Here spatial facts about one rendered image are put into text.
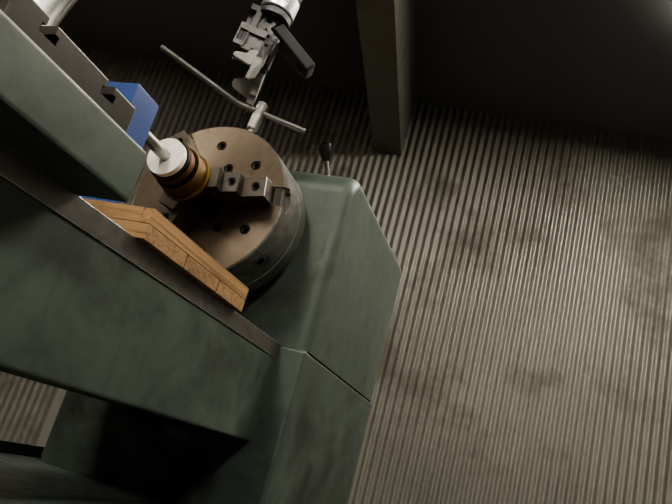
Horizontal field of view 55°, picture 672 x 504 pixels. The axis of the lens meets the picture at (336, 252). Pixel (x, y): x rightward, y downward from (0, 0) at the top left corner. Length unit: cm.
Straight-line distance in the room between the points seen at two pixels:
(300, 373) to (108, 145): 70
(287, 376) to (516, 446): 305
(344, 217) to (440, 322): 298
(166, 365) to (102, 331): 15
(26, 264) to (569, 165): 431
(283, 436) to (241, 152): 53
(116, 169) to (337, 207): 73
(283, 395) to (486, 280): 323
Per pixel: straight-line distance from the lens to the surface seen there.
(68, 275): 74
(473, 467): 415
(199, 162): 115
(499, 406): 419
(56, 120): 61
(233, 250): 118
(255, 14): 145
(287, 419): 123
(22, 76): 58
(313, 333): 126
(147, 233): 81
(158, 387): 92
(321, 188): 136
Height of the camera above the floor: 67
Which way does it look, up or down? 18 degrees up
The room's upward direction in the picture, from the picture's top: 16 degrees clockwise
